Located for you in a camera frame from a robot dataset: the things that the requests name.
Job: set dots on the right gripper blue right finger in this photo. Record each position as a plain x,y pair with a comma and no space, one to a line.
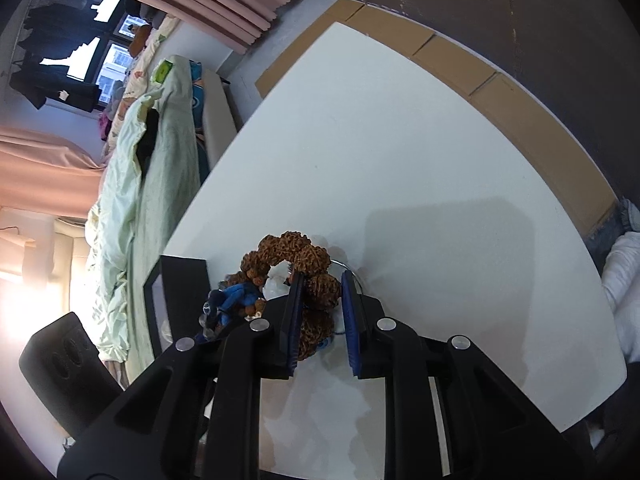
364,345

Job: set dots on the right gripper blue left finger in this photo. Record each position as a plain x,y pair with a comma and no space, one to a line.
280,351

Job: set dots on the black jewelry box white lining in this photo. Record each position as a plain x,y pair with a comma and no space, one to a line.
174,295

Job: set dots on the pale green duvet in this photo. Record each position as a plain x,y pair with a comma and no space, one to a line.
109,232

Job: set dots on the bed with green sheet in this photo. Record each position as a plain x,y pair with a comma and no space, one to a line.
195,129

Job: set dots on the black garment on bed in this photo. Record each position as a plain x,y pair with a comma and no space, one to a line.
146,144

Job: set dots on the floral patterned blanket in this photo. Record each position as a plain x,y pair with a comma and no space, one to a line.
137,83

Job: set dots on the green tissue pack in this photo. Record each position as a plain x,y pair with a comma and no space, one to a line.
162,71

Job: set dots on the brown plush toy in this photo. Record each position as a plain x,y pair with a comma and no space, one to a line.
141,34

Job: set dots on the black clothes hanging at window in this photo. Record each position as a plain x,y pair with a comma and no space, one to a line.
56,29

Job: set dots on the window with dark frame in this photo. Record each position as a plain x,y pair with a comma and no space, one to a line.
106,59

